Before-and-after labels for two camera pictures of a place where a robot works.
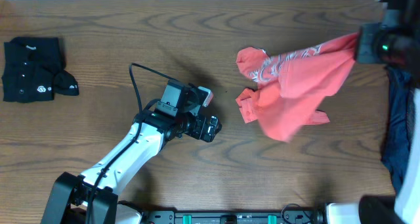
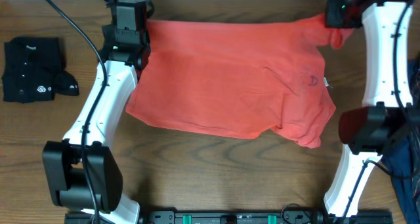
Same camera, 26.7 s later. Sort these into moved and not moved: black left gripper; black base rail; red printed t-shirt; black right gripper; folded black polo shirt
Moved: red printed t-shirt; black left gripper; black right gripper
Not moved: black base rail; folded black polo shirt
